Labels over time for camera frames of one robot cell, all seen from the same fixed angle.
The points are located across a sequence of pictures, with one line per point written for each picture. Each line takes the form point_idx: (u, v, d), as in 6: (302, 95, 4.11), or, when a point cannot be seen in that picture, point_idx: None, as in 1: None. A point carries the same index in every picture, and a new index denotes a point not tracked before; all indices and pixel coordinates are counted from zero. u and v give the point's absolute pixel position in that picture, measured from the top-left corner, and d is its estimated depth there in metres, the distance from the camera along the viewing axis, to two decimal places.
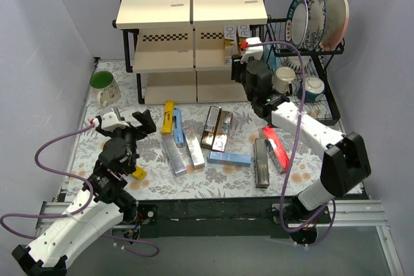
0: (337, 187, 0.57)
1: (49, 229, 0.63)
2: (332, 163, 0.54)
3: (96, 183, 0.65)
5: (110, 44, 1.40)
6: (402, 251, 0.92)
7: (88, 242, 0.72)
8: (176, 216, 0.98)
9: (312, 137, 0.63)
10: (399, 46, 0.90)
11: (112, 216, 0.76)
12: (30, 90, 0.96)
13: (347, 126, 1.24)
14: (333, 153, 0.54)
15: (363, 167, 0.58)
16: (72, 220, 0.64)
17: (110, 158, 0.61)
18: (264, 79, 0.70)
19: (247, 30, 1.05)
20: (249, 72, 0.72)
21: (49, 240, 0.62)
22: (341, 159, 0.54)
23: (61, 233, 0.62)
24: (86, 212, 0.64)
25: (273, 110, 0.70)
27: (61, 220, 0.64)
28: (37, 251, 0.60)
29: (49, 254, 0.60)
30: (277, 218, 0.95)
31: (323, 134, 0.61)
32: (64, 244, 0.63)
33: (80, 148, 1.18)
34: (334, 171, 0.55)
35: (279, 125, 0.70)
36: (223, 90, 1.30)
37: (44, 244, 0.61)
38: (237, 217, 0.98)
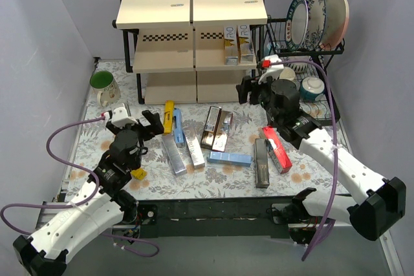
0: (370, 232, 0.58)
1: (52, 219, 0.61)
2: (372, 211, 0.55)
3: (102, 175, 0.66)
5: (110, 44, 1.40)
6: (402, 251, 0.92)
7: (88, 238, 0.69)
8: (176, 216, 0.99)
9: (348, 178, 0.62)
10: (399, 46, 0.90)
11: (113, 212, 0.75)
12: (31, 90, 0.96)
13: (347, 126, 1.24)
14: (375, 201, 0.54)
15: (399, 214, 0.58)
16: (77, 211, 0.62)
17: (121, 148, 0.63)
18: (292, 99, 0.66)
19: (247, 30, 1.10)
20: (275, 93, 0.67)
21: (52, 231, 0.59)
22: (382, 207, 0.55)
23: (66, 223, 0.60)
24: (91, 203, 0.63)
25: (304, 138, 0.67)
27: (65, 211, 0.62)
28: (39, 242, 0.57)
29: (52, 245, 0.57)
30: (277, 218, 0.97)
31: (361, 176, 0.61)
32: (66, 236, 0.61)
33: (80, 148, 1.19)
34: (370, 218, 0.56)
35: (309, 154, 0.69)
36: (223, 90, 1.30)
37: (46, 235, 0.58)
38: (237, 217, 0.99)
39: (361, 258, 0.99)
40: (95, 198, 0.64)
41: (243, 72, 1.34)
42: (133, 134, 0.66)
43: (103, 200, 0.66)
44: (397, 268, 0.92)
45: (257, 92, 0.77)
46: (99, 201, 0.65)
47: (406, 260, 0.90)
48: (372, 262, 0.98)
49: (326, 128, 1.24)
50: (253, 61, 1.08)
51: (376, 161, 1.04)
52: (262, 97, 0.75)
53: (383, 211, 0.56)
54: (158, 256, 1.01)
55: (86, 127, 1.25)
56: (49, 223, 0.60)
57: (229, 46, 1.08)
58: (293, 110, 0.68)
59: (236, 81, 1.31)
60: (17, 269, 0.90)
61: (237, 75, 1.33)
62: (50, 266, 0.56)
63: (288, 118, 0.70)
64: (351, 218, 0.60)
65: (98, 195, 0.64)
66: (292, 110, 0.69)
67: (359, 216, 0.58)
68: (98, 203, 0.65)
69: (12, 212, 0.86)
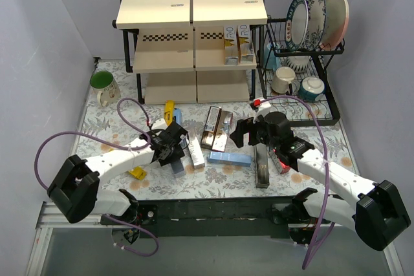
0: (376, 239, 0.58)
1: (106, 154, 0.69)
2: (367, 215, 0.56)
3: (152, 138, 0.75)
5: (110, 44, 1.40)
6: (403, 251, 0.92)
7: (105, 205, 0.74)
8: (176, 216, 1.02)
9: (341, 185, 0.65)
10: (399, 46, 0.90)
11: (125, 199, 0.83)
12: (31, 91, 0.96)
13: (347, 125, 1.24)
14: (367, 205, 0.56)
15: (400, 216, 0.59)
16: (130, 154, 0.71)
17: (180, 127, 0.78)
18: (283, 127, 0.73)
19: (247, 30, 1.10)
20: (268, 123, 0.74)
21: (106, 161, 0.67)
22: (376, 210, 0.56)
23: (119, 160, 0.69)
24: (141, 153, 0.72)
25: (297, 158, 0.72)
27: (119, 150, 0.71)
28: (94, 165, 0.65)
29: (104, 172, 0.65)
30: (277, 218, 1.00)
31: (352, 182, 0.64)
32: (110, 173, 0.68)
33: (81, 148, 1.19)
34: (370, 223, 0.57)
35: (307, 172, 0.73)
36: (224, 90, 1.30)
37: (99, 162, 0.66)
38: (237, 217, 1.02)
39: (361, 258, 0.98)
40: (147, 149, 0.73)
41: (244, 72, 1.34)
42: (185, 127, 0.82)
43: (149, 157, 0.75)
44: (397, 268, 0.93)
45: (255, 130, 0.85)
46: (146, 156, 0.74)
47: (406, 260, 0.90)
48: (372, 263, 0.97)
49: (326, 128, 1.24)
50: (253, 61, 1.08)
51: (376, 161, 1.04)
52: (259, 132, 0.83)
53: (381, 214, 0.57)
54: (157, 256, 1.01)
55: (86, 127, 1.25)
56: (103, 155, 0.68)
57: (229, 46, 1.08)
58: (287, 137, 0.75)
59: (235, 81, 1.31)
60: (18, 270, 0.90)
61: (237, 75, 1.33)
62: (94, 192, 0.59)
63: (284, 145, 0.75)
64: (356, 226, 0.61)
65: (149, 149, 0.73)
66: (287, 137, 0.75)
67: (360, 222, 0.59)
68: (146, 156, 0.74)
69: (12, 212, 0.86)
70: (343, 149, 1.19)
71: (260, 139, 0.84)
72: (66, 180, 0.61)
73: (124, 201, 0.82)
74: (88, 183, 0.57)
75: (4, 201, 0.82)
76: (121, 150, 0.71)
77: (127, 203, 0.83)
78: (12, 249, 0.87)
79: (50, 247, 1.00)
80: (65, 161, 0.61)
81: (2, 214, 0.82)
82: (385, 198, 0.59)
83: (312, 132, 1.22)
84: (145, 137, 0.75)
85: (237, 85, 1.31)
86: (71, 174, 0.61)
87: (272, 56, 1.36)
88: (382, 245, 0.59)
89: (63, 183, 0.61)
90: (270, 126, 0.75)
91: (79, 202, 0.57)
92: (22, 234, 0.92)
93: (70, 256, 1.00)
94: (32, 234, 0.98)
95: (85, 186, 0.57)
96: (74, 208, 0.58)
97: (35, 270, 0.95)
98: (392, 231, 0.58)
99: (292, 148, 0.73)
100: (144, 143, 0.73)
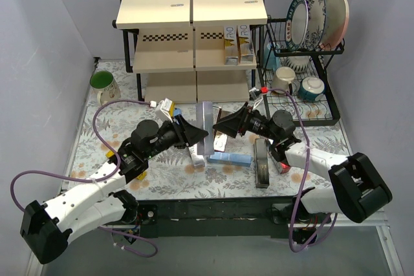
0: (354, 209, 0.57)
1: (68, 192, 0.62)
2: (339, 182, 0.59)
3: (122, 159, 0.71)
5: (110, 44, 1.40)
6: (404, 251, 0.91)
7: (90, 226, 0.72)
8: (176, 216, 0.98)
9: (319, 162, 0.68)
10: (399, 46, 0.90)
11: (118, 208, 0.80)
12: (31, 91, 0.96)
13: (347, 125, 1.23)
14: (338, 172, 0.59)
15: (381, 190, 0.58)
16: (95, 187, 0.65)
17: (140, 136, 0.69)
18: (288, 130, 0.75)
19: (247, 30, 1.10)
20: (276, 124, 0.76)
21: (68, 202, 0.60)
22: (348, 176, 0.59)
23: (82, 198, 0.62)
24: (109, 183, 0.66)
25: (286, 150, 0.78)
27: (83, 186, 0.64)
28: (53, 210, 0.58)
29: (65, 216, 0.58)
30: (277, 218, 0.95)
31: (328, 158, 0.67)
32: (76, 212, 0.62)
33: (80, 148, 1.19)
34: (345, 192, 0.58)
35: (295, 163, 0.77)
36: (224, 90, 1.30)
37: (61, 205, 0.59)
38: (237, 217, 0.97)
39: (361, 258, 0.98)
40: (114, 178, 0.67)
41: (244, 72, 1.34)
42: (154, 122, 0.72)
43: (119, 183, 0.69)
44: (397, 267, 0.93)
45: (254, 118, 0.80)
46: (116, 183, 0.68)
47: (407, 260, 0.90)
48: (372, 263, 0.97)
49: (326, 128, 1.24)
50: (253, 61, 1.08)
51: (376, 161, 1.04)
52: (257, 122, 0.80)
53: (355, 183, 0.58)
54: (157, 256, 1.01)
55: (86, 127, 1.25)
56: (65, 195, 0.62)
57: (229, 46, 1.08)
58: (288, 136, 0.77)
59: (236, 81, 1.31)
60: (18, 270, 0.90)
61: (237, 75, 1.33)
62: (59, 239, 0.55)
63: (284, 143, 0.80)
64: (339, 203, 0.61)
65: (118, 176, 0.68)
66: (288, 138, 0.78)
67: (339, 194, 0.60)
68: (115, 183, 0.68)
69: (12, 212, 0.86)
70: (343, 149, 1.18)
71: (258, 128, 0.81)
72: (32, 225, 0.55)
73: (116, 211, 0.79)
74: (48, 233, 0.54)
75: (4, 202, 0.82)
76: (85, 185, 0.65)
77: (119, 211, 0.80)
78: (12, 249, 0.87)
79: None
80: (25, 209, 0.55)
81: (2, 214, 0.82)
82: (363, 172, 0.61)
83: (312, 132, 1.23)
84: (114, 160, 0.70)
85: (237, 85, 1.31)
86: (36, 220, 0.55)
87: (272, 56, 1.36)
88: (363, 218, 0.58)
89: (30, 231, 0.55)
90: (275, 125, 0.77)
91: (43, 252, 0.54)
92: None
93: (70, 257, 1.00)
94: None
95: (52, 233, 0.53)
96: (41, 257, 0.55)
97: (36, 269, 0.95)
98: (373, 201, 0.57)
99: (283, 144, 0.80)
100: (113, 169, 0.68)
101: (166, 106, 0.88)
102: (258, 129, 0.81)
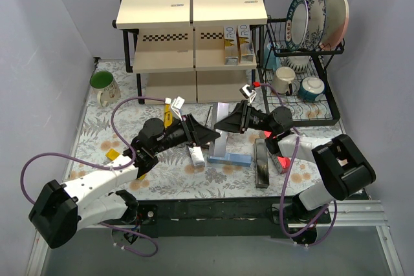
0: (337, 185, 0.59)
1: (86, 176, 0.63)
2: (322, 160, 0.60)
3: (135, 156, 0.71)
5: (110, 44, 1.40)
6: (405, 251, 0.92)
7: (94, 219, 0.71)
8: (175, 216, 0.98)
9: (305, 146, 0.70)
10: (399, 46, 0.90)
11: (120, 203, 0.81)
12: (31, 91, 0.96)
13: (347, 126, 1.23)
14: (321, 150, 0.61)
15: (363, 169, 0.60)
16: (112, 174, 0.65)
17: (148, 135, 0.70)
18: (286, 127, 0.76)
19: (247, 30, 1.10)
20: (275, 119, 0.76)
21: (86, 184, 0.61)
22: (331, 154, 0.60)
23: (99, 182, 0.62)
24: (125, 172, 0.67)
25: (280, 141, 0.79)
27: (101, 171, 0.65)
28: (73, 189, 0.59)
29: (83, 197, 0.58)
30: (277, 218, 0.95)
31: (314, 140, 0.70)
32: (92, 197, 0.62)
33: (80, 148, 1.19)
34: (327, 169, 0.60)
35: (288, 154, 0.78)
36: (224, 90, 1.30)
37: (79, 187, 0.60)
38: (237, 217, 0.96)
39: (361, 258, 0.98)
40: (130, 168, 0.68)
41: (243, 72, 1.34)
42: (159, 121, 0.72)
43: (133, 174, 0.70)
44: (397, 268, 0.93)
45: (253, 113, 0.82)
46: (130, 174, 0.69)
47: (407, 260, 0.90)
48: (373, 263, 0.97)
49: (326, 128, 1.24)
50: (253, 61, 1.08)
51: (376, 161, 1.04)
52: (257, 117, 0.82)
53: (337, 161, 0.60)
54: (157, 256, 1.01)
55: (86, 127, 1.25)
56: (82, 178, 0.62)
57: (229, 46, 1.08)
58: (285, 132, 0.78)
59: (236, 81, 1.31)
60: (18, 271, 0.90)
61: (236, 75, 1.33)
62: (74, 218, 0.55)
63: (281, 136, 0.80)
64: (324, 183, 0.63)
65: (132, 167, 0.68)
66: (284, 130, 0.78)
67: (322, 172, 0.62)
68: (129, 174, 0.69)
69: (12, 211, 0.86)
70: None
71: (257, 123, 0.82)
72: (46, 206, 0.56)
73: (118, 207, 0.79)
74: (66, 210, 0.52)
75: (4, 202, 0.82)
76: (102, 171, 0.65)
77: (122, 208, 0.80)
78: (12, 249, 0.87)
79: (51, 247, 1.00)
80: (43, 187, 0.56)
81: (2, 214, 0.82)
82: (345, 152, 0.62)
83: (312, 132, 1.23)
84: (129, 153, 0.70)
85: (237, 86, 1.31)
86: (52, 200, 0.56)
87: (272, 56, 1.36)
88: (347, 195, 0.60)
89: (43, 210, 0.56)
90: (272, 121, 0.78)
91: (58, 231, 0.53)
92: (22, 234, 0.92)
93: (70, 258, 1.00)
94: (32, 233, 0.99)
95: (63, 214, 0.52)
96: (54, 236, 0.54)
97: (35, 270, 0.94)
98: (355, 180, 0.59)
99: (279, 138, 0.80)
100: (129, 160, 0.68)
101: (178, 104, 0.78)
102: (259, 125, 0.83)
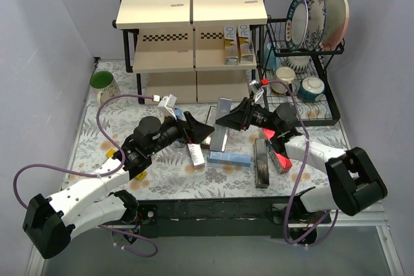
0: (348, 201, 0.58)
1: (72, 187, 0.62)
2: (334, 174, 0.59)
3: (126, 156, 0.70)
5: (110, 44, 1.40)
6: (405, 251, 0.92)
7: (92, 223, 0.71)
8: (176, 216, 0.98)
9: (317, 155, 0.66)
10: (399, 46, 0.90)
11: (118, 206, 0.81)
12: (31, 91, 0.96)
13: (347, 126, 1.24)
14: (333, 163, 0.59)
15: (375, 184, 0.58)
16: (99, 181, 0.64)
17: (143, 133, 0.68)
18: (292, 125, 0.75)
19: (247, 30, 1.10)
20: (280, 117, 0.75)
21: (72, 196, 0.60)
22: (345, 169, 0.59)
23: (86, 192, 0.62)
24: (113, 178, 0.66)
25: (285, 143, 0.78)
27: (87, 180, 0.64)
28: (58, 203, 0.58)
29: (68, 210, 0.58)
30: (277, 218, 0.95)
31: (327, 151, 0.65)
32: (80, 207, 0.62)
33: (80, 148, 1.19)
34: (339, 184, 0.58)
35: (293, 154, 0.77)
36: (225, 90, 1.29)
37: (65, 200, 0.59)
38: (237, 217, 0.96)
39: (361, 259, 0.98)
40: (118, 173, 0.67)
41: (244, 72, 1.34)
42: (156, 119, 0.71)
43: (123, 178, 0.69)
44: (397, 269, 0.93)
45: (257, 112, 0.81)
46: (120, 178, 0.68)
47: (407, 260, 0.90)
48: (373, 264, 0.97)
49: (326, 128, 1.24)
50: (253, 61, 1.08)
51: (376, 161, 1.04)
52: (261, 114, 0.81)
53: (350, 176, 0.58)
54: (158, 256, 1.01)
55: (86, 127, 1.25)
56: (69, 189, 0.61)
57: (229, 46, 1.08)
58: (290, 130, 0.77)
59: (237, 81, 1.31)
60: (19, 271, 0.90)
61: (236, 75, 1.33)
62: (64, 231, 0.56)
63: (286, 135, 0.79)
64: (334, 196, 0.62)
65: (122, 171, 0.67)
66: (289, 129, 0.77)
67: (333, 187, 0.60)
68: (119, 179, 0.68)
69: (12, 211, 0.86)
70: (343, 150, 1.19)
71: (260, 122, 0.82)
72: (35, 220, 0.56)
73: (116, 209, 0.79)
74: (53, 225, 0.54)
75: (4, 202, 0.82)
76: (89, 180, 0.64)
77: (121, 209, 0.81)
78: (13, 249, 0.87)
79: None
80: (29, 202, 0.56)
81: (3, 215, 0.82)
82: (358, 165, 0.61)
83: (312, 132, 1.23)
84: (118, 156, 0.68)
85: (237, 85, 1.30)
86: (39, 214, 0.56)
87: (272, 56, 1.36)
88: (356, 211, 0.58)
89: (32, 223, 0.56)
90: (277, 119, 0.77)
91: (48, 244, 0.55)
92: (22, 234, 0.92)
93: (70, 258, 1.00)
94: None
95: (50, 229, 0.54)
96: (44, 249, 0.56)
97: (36, 270, 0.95)
98: (366, 196, 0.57)
99: (284, 137, 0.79)
100: (118, 163, 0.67)
101: (171, 103, 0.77)
102: (261, 123, 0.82)
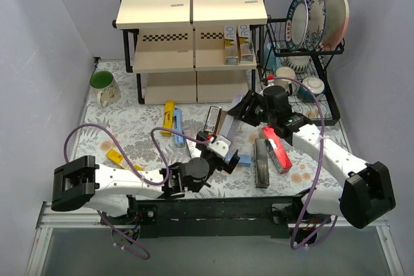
0: (359, 217, 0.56)
1: (119, 170, 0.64)
2: (353, 192, 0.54)
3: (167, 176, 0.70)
5: (110, 44, 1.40)
6: (405, 251, 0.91)
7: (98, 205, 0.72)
8: (175, 216, 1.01)
9: (334, 163, 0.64)
10: (399, 46, 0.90)
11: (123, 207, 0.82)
12: (31, 91, 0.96)
13: (347, 125, 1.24)
14: (354, 181, 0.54)
15: (386, 199, 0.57)
16: (138, 182, 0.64)
17: (187, 174, 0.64)
18: (279, 99, 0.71)
19: (247, 30, 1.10)
20: (266, 94, 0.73)
21: (114, 179, 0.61)
22: (364, 187, 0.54)
23: (126, 183, 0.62)
24: (150, 188, 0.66)
25: (294, 132, 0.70)
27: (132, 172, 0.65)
28: (101, 176, 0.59)
29: (104, 188, 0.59)
30: (277, 218, 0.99)
31: (345, 160, 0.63)
32: (111, 191, 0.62)
33: (80, 148, 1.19)
34: (354, 201, 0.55)
35: (300, 147, 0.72)
36: (225, 90, 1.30)
37: (107, 178, 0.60)
38: (237, 217, 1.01)
39: (362, 259, 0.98)
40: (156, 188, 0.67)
41: (244, 73, 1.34)
42: (207, 165, 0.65)
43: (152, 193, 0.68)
44: (398, 269, 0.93)
45: (257, 103, 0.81)
46: (152, 192, 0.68)
47: (407, 260, 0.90)
48: (374, 264, 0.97)
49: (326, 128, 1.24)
50: (253, 61, 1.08)
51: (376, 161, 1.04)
52: (259, 108, 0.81)
53: (368, 194, 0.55)
54: (157, 257, 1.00)
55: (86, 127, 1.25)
56: (114, 170, 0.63)
57: (229, 46, 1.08)
58: (284, 108, 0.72)
59: (237, 81, 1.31)
60: (18, 270, 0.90)
61: (236, 75, 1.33)
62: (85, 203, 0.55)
63: (284, 116, 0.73)
64: (342, 205, 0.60)
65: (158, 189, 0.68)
66: (283, 107, 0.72)
67: (347, 200, 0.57)
68: (152, 192, 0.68)
69: (12, 211, 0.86)
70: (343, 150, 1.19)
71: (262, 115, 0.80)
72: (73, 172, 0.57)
73: (120, 208, 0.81)
74: (83, 191, 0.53)
75: (4, 202, 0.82)
76: (132, 174, 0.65)
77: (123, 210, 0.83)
78: (12, 248, 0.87)
79: (50, 247, 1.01)
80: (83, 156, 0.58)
81: (4, 214, 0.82)
82: (373, 178, 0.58)
83: None
84: (163, 172, 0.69)
85: (237, 85, 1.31)
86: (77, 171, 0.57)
87: (272, 56, 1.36)
88: (363, 225, 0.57)
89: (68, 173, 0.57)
90: (266, 99, 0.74)
91: (65, 201, 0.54)
92: (22, 233, 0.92)
93: (70, 258, 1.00)
94: (33, 233, 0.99)
95: (79, 191, 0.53)
96: (59, 201, 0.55)
97: (35, 269, 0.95)
98: (377, 211, 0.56)
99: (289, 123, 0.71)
100: (160, 181, 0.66)
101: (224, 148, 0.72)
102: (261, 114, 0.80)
